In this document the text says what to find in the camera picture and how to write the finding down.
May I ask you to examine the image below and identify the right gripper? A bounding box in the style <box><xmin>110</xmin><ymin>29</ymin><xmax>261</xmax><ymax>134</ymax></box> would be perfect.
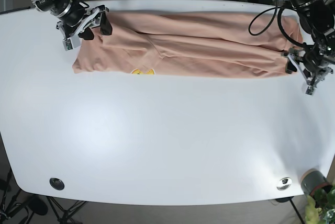
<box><xmin>55</xmin><ymin>2</ymin><xmax>113</xmax><ymax>51</ymax></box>

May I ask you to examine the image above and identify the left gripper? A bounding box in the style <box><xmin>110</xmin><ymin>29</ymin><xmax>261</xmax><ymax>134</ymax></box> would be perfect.
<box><xmin>282</xmin><ymin>42</ymin><xmax>334</xmax><ymax>95</ymax></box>

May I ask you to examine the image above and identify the peach T-shirt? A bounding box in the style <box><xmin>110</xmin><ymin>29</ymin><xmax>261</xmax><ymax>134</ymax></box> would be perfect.
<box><xmin>73</xmin><ymin>12</ymin><xmax>303</xmax><ymax>79</ymax></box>

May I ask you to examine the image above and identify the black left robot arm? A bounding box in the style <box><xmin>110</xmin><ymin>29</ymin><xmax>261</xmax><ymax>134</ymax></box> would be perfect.
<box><xmin>271</xmin><ymin>0</ymin><xmax>334</xmax><ymax>95</ymax></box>

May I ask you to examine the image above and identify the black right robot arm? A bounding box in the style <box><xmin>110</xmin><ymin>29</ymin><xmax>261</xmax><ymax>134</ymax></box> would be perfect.
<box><xmin>32</xmin><ymin>0</ymin><xmax>113</xmax><ymax>51</ymax></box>

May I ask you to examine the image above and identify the grey plant pot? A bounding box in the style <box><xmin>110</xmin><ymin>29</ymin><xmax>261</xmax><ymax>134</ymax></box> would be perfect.
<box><xmin>300</xmin><ymin>169</ymin><xmax>332</xmax><ymax>196</ymax></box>

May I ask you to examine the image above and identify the silver table grommet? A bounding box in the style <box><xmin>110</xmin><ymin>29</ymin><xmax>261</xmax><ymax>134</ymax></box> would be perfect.
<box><xmin>276</xmin><ymin>177</ymin><xmax>292</xmax><ymax>191</ymax></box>

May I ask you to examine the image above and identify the green potted plant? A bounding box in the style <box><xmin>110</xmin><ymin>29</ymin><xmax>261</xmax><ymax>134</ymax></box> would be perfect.
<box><xmin>305</xmin><ymin>185</ymin><xmax>334</xmax><ymax>224</ymax></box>

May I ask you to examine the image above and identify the black table grommet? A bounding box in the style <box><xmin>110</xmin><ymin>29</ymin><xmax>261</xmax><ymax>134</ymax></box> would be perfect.
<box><xmin>49</xmin><ymin>177</ymin><xmax>65</xmax><ymax>191</ymax></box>

